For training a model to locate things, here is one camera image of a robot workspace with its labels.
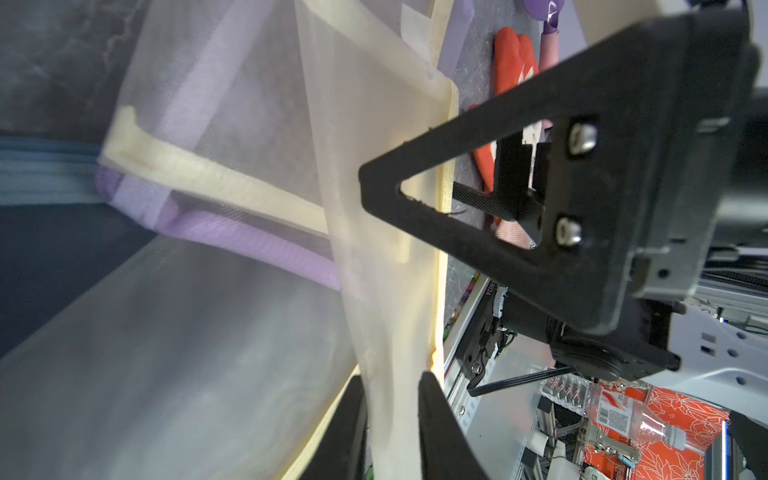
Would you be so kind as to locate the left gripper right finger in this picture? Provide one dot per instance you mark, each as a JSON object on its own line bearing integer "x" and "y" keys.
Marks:
{"x": 445, "y": 452}

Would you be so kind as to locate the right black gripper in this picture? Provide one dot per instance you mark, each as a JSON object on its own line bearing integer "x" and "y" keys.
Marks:
{"x": 642, "y": 162}

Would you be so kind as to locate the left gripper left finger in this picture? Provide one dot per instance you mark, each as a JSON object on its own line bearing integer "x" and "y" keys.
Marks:
{"x": 341, "y": 451}

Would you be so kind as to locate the yellow mesh pouch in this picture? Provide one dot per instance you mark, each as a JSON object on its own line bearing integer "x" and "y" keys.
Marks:
{"x": 390, "y": 336}

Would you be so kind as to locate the blue grey mesh pouch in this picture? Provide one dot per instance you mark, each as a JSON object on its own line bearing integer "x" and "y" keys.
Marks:
{"x": 59, "y": 237}

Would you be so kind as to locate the purple mesh pouch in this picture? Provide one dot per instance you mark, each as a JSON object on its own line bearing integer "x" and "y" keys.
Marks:
{"x": 242, "y": 125}

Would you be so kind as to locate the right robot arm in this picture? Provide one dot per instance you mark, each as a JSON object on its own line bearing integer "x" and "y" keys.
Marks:
{"x": 639, "y": 167}

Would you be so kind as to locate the plastic water bottle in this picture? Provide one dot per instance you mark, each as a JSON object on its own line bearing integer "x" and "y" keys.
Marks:
{"x": 619, "y": 413}

